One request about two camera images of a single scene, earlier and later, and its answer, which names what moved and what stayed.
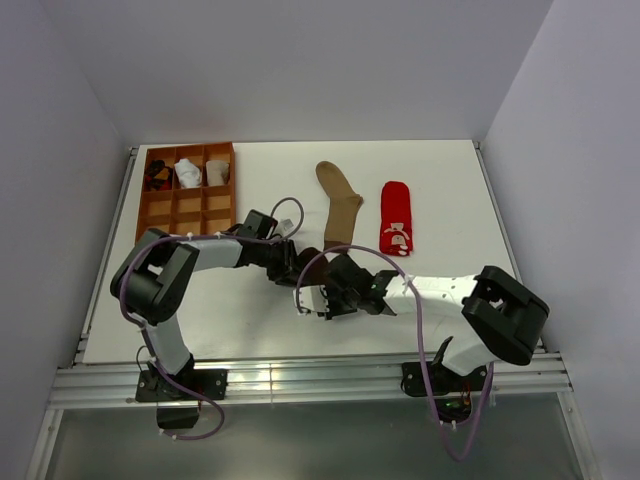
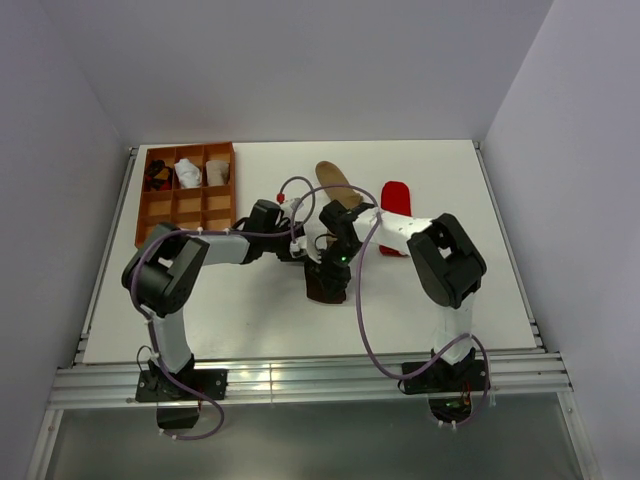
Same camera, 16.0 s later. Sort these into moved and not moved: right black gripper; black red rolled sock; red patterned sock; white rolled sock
Moved: right black gripper
Not moved: white rolled sock; red patterned sock; black red rolled sock
